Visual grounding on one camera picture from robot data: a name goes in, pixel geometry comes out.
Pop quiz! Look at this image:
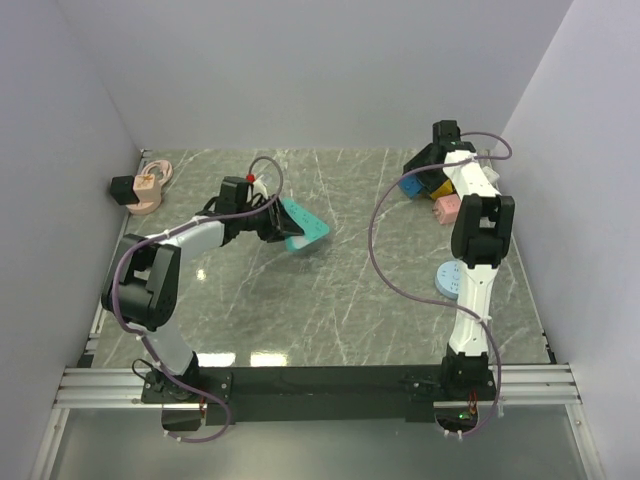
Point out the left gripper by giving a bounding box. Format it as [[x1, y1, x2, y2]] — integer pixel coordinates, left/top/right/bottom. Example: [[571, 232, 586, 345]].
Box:
[[237, 194, 304, 243]]

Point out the teal triangular power strip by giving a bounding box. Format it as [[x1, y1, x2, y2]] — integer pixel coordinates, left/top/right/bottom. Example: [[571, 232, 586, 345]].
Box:
[[281, 198, 330, 252]]

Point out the blue cube plug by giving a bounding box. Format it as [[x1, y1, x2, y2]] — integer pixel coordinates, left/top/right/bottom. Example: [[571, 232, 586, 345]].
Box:
[[398, 175, 424, 200]]

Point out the light blue round socket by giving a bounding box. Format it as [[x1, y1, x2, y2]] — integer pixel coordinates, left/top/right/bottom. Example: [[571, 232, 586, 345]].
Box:
[[435, 260, 462, 301]]

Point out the pink round socket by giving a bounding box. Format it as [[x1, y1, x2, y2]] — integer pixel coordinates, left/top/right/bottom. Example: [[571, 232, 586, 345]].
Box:
[[126, 198, 162, 216]]

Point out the beige pink cube plug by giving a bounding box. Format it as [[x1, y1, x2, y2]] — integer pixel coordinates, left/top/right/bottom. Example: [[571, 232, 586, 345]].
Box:
[[133, 174, 161, 203]]

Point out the black cube plug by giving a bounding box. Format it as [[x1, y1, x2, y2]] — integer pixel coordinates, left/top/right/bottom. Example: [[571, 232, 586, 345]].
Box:
[[109, 175, 139, 206]]

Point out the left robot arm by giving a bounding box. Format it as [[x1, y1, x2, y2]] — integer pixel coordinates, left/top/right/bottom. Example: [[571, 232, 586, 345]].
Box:
[[101, 175, 304, 402]]

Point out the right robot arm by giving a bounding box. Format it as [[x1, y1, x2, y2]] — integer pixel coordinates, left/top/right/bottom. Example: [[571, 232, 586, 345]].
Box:
[[400, 120, 515, 399]]

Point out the yellow cube plug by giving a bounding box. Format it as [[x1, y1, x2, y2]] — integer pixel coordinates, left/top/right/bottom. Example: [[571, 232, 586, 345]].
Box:
[[429, 180, 455, 201]]

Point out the white cube plug right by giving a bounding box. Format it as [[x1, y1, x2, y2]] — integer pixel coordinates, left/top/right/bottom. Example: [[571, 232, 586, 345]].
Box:
[[482, 165, 500, 185]]

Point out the black base bar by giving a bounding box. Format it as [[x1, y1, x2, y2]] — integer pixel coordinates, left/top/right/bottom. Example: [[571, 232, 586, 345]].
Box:
[[139, 364, 501, 427]]

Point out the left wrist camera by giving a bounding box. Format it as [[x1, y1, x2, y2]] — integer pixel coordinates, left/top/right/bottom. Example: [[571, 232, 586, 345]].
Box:
[[246, 173, 273, 199]]

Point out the pink coiled cable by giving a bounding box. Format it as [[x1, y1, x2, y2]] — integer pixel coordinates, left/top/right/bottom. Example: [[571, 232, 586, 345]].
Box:
[[136, 159, 175, 191]]

